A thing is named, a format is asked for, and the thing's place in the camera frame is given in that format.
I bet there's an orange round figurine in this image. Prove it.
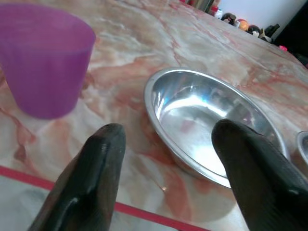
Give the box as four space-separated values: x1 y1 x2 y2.
237 18 250 31

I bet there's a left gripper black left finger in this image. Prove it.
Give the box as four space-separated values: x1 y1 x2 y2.
27 123 127 231

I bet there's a black round figurine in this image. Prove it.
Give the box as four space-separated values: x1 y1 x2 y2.
247 24 261 37
221 12 237 24

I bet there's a small steel bowl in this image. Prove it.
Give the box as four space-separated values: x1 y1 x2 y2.
295 131 308 164

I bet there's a purple plastic cup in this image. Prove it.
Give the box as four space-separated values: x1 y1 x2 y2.
0 2 96 120

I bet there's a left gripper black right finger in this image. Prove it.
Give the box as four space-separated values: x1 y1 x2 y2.
211 118 308 231

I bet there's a black and yellow figurine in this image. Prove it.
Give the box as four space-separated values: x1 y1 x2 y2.
259 23 281 43

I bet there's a large steel bowl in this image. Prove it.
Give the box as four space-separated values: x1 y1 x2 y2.
143 67 288 189

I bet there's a marble-pattern folding table red edge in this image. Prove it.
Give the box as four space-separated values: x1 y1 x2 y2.
0 0 308 231

